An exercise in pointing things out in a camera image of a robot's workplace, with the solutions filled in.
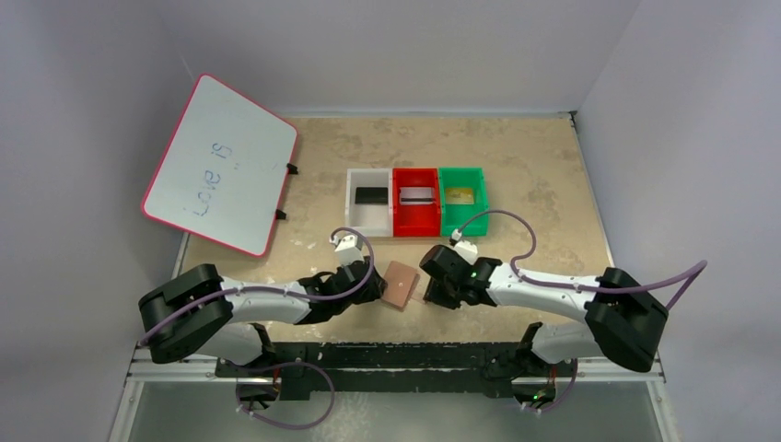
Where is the black card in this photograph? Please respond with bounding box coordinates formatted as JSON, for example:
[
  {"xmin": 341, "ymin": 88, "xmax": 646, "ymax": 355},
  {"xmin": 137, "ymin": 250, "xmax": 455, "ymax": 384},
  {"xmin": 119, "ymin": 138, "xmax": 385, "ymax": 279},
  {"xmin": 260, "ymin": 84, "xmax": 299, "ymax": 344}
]
[{"xmin": 354, "ymin": 186, "xmax": 389, "ymax": 205}]

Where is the pink framed whiteboard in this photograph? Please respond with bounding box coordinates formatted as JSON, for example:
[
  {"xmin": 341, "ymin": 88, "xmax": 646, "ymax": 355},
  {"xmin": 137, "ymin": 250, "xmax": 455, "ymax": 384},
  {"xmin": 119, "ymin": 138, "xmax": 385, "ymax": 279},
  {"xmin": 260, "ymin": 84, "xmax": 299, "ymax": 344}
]
[{"xmin": 141, "ymin": 74, "xmax": 298, "ymax": 257}]

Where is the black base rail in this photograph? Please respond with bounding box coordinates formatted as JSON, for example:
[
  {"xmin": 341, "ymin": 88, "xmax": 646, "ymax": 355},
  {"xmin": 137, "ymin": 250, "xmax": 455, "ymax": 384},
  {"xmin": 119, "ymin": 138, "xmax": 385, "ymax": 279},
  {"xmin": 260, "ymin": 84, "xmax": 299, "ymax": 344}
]
[{"xmin": 215, "ymin": 342, "xmax": 577, "ymax": 401}]

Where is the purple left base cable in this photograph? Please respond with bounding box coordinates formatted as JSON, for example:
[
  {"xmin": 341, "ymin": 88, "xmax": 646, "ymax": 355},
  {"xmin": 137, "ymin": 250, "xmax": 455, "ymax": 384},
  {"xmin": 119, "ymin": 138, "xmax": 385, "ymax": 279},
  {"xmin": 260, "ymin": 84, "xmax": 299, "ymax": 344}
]
[{"xmin": 234, "ymin": 361, "xmax": 337, "ymax": 431}]

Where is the brown leather card holder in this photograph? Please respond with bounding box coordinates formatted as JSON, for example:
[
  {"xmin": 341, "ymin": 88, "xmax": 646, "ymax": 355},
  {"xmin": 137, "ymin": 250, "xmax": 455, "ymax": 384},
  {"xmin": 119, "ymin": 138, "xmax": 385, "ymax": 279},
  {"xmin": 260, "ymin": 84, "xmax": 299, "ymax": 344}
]
[{"xmin": 380, "ymin": 261, "xmax": 419, "ymax": 311}]

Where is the white plastic bin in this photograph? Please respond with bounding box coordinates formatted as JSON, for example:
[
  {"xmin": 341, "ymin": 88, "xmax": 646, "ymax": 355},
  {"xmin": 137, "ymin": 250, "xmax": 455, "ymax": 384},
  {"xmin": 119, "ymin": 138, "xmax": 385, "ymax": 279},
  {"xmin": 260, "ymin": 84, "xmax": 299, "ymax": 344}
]
[{"xmin": 344, "ymin": 169, "xmax": 393, "ymax": 238}]

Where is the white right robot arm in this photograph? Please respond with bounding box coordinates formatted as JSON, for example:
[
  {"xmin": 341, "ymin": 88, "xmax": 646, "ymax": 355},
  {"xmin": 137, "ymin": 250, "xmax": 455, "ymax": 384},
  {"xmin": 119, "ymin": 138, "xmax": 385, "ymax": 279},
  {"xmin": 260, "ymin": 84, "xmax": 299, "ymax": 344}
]
[{"xmin": 420, "ymin": 245, "xmax": 669, "ymax": 375}]

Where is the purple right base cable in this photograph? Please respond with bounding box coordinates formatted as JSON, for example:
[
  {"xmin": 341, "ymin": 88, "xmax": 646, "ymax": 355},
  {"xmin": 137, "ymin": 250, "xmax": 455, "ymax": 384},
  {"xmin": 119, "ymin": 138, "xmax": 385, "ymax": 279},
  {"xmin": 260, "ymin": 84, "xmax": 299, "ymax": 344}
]
[{"xmin": 519, "ymin": 359, "xmax": 581, "ymax": 417}]

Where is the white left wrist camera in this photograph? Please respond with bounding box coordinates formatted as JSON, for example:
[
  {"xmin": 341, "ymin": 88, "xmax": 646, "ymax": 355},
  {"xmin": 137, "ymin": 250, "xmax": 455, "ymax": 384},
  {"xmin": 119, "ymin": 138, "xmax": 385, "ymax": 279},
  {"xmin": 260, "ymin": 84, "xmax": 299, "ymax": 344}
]
[{"xmin": 330, "ymin": 234, "xmax": 365, "ymax": 267}]

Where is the gold card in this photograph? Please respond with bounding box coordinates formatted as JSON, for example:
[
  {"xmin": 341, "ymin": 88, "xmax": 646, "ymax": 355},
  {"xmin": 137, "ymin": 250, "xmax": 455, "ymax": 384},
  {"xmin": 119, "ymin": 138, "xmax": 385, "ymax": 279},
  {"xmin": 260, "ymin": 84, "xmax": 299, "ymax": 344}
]
[{"xmin": 444, "ymin": 187, "xmax": 475, "ymax": 205}]

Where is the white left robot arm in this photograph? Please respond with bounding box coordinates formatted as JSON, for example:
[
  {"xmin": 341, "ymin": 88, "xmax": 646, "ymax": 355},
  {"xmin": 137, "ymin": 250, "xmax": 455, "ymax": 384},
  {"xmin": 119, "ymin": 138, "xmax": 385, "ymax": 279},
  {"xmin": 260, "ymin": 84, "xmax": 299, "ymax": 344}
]
[{"xmin": 138, "ymin": 258, "xmax": 388, "ymax": 377}]

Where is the aluminium frame rail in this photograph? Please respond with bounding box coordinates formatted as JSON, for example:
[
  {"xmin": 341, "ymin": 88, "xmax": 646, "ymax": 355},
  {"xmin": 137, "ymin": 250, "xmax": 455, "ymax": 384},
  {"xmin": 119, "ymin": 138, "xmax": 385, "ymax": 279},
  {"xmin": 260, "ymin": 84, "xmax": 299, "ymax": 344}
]
[{"xmin": 126, "ymin": 349, "xmax": 666, "ymax": 382}]

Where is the green plastic bin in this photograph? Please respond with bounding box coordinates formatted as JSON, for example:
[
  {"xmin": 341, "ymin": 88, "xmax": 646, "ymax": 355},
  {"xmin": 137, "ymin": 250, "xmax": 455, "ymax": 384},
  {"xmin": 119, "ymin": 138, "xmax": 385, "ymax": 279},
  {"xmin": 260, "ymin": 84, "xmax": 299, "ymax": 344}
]
[{"xmin": 437, "ymin": 168, "xmax": 490, "ymax": 237}]

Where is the silver striped card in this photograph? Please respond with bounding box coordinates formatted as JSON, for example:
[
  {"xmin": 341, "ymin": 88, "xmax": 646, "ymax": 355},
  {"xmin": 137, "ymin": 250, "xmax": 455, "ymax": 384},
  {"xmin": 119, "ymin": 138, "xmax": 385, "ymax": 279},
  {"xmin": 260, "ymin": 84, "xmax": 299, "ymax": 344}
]
[{"xmin": 399, "ymin": 187, "xmax": 435, "ymax": 205}]

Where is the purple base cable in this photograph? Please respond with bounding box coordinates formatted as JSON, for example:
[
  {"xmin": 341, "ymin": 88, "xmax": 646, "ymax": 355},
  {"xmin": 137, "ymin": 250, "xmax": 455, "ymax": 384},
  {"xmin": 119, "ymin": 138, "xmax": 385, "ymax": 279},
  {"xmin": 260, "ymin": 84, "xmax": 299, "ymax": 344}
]
[
  {"xmin": 234, "ymin": 361, "xmax": 337, "ymax": 431},
  {"xmin": 519, "ymin": 359, "xmax": 581, "ymax": 417}
]

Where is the red plastic bin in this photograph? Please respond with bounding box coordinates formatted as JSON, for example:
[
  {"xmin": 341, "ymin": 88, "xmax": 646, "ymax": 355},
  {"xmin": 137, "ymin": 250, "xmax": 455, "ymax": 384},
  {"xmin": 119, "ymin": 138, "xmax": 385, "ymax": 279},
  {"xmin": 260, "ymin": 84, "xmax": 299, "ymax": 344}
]
[{"xmin": 392, "ymin": 168, "xmax": 441, "ymax": 237}]

